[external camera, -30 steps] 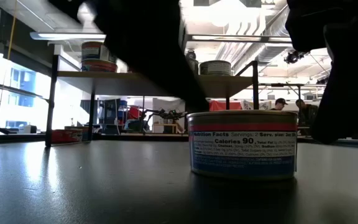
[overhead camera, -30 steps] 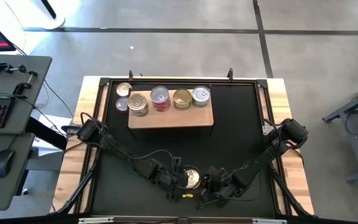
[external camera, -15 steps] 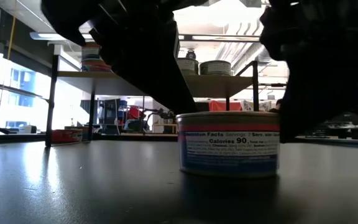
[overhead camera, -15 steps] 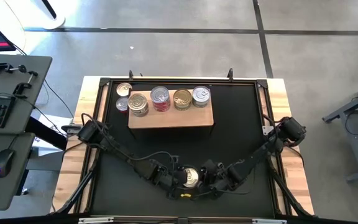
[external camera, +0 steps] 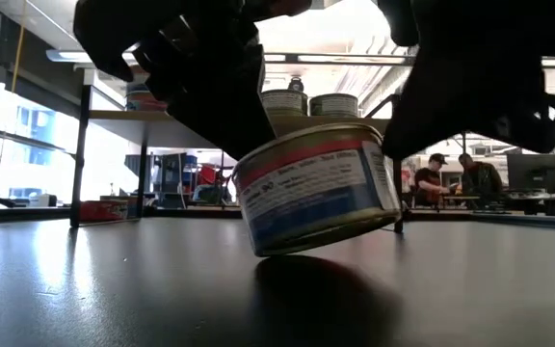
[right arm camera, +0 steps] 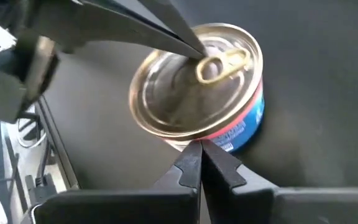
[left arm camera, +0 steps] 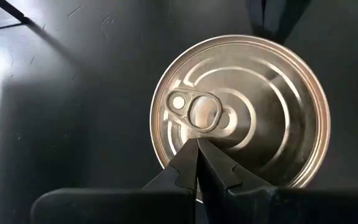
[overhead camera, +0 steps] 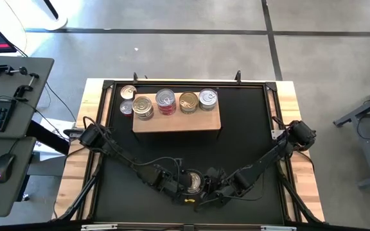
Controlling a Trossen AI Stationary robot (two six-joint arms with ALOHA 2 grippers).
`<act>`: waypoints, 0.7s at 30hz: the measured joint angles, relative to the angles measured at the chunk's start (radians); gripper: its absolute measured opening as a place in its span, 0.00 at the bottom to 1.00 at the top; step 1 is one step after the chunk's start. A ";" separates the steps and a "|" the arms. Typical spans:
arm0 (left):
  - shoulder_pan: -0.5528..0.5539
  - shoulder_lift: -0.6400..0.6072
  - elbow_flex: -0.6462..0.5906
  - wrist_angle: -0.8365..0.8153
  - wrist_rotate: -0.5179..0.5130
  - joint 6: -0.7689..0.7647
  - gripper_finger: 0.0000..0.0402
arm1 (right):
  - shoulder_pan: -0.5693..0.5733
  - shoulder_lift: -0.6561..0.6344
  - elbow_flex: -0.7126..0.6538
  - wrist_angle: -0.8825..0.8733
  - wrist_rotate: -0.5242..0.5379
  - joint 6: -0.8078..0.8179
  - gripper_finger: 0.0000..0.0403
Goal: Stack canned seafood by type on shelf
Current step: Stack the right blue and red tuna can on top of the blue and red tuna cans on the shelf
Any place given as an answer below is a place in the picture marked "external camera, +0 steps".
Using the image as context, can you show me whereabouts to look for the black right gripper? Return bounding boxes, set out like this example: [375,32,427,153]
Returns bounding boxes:
[381,46,555,161]

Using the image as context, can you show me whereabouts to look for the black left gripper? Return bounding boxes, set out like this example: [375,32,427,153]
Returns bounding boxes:
[131,13,278,161]

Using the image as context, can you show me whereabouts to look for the green label seafood can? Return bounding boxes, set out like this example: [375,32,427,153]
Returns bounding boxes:
[259,89,308,118]
[308,93,359,119]

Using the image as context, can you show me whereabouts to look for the wooden shelf black metal legs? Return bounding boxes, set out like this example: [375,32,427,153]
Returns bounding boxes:
[68,82,407,236]

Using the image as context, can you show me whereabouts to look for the red label seafood can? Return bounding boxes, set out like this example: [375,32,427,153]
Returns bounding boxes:
[78,200,130,224]

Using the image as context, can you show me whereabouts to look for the person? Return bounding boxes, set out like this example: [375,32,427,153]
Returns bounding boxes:
[457,152,505,197]
[412,152,453,207]

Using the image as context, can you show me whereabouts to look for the red plastic bin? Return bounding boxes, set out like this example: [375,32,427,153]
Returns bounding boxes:
[198,163,222,188]

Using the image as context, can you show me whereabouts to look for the blue plastic bin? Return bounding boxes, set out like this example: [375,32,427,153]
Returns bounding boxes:
[161,152,198,194]

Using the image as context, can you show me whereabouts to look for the long ceiling light bar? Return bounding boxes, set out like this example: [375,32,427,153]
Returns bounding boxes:
[45,47,555,69]

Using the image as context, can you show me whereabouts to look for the black computer monitor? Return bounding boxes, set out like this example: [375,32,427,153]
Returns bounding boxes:
[506,152,555,195]

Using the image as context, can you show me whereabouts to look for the white box device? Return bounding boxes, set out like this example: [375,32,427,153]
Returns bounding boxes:
[27,193,59,208]

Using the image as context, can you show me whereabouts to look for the yellow hanging strap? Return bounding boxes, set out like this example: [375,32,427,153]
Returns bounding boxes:
[10,26,26,93]

